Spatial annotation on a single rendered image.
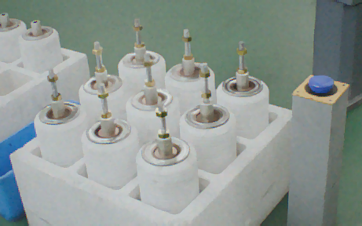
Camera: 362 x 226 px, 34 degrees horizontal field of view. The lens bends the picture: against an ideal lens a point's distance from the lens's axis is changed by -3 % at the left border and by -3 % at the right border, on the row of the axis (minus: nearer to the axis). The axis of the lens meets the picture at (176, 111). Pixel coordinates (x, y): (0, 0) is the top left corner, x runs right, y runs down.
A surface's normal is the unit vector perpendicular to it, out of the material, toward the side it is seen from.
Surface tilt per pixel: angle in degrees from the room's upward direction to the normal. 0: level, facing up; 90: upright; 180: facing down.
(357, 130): 0
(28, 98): 90
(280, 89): 0
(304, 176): 90
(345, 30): 90
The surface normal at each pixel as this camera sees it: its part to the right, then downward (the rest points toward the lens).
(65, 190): -0.58, 0.46
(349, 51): -0.11, 0.52
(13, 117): 0.81, 0.25
